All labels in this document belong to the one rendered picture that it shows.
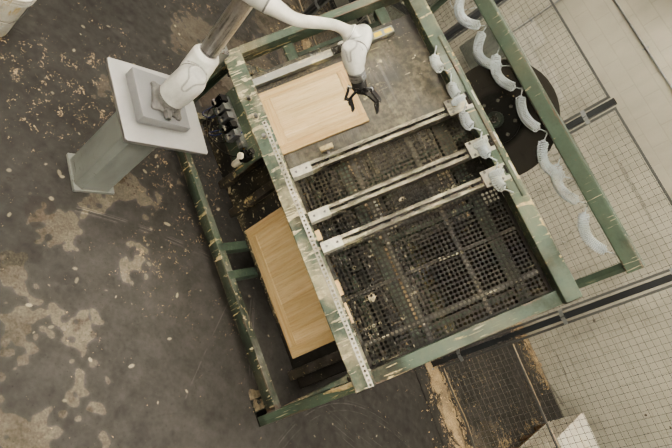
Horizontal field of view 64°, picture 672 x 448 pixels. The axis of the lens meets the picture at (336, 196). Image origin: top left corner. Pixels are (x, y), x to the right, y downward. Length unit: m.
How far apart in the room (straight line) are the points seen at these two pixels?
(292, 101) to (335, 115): 0.29
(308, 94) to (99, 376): 1.95
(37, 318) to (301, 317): 1.46
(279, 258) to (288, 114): 0.92
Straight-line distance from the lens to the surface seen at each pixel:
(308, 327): 3.43
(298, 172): 3.15
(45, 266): 3.15
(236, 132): 3.28
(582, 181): 3.52
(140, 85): 2.94
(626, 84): 7.68
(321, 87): 3.41
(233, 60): 3.54
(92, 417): 3.03
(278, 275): 3.52
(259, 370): 3.47
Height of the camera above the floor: 2.66
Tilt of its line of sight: 31 degrees down
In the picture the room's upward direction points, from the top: 58 degrees clockwise
